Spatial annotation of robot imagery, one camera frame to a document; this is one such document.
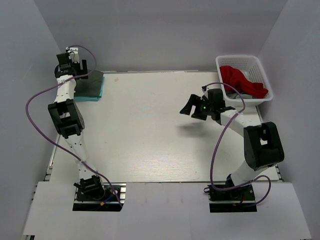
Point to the red t shirt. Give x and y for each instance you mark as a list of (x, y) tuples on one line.
[(236, 79)]

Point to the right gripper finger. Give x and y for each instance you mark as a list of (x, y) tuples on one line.
[(192, 101), (199, 115)]

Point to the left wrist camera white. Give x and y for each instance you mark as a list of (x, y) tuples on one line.
[(73, 54)]

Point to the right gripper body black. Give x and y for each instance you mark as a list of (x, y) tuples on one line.
[(205, 106)]

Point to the dark grey t shirt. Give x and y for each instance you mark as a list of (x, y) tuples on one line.
[(89, 87)]

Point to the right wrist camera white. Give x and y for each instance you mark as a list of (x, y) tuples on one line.
[(205, 95)]

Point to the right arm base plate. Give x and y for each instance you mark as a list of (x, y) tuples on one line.
[(240, 200)]

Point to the folded teal t shirt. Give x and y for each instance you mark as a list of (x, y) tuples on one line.
[(91, 99)]

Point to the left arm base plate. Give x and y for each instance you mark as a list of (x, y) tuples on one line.
[(104, 202)]

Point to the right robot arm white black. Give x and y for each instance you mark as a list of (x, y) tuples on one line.
[(262, 146)]

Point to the white plastic basket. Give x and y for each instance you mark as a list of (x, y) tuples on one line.
[(252, 69)]

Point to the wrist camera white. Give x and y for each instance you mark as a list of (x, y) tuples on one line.
[(73, 54), (205, 95)]

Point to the light grey t shirt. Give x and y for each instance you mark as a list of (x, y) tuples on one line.
[(242, 95)]

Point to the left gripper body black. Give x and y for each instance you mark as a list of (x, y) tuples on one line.
[(77, 66)]

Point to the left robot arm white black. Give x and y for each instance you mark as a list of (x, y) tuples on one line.
[(69, 122)]

